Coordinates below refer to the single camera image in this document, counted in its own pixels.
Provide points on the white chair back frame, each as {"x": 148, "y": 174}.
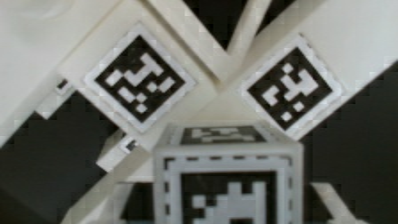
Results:
{"x": 59, "y": 33}

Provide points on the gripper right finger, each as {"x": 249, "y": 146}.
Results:
{"x": 341, "y": 216}

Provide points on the white chair seat part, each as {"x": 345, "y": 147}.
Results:
{"x": 124, "y": 160}

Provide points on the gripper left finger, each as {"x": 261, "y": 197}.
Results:
{"x": 124, "y": 204}

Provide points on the white chair leg with marker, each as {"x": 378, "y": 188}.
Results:
{"x": 227, "y": 175}

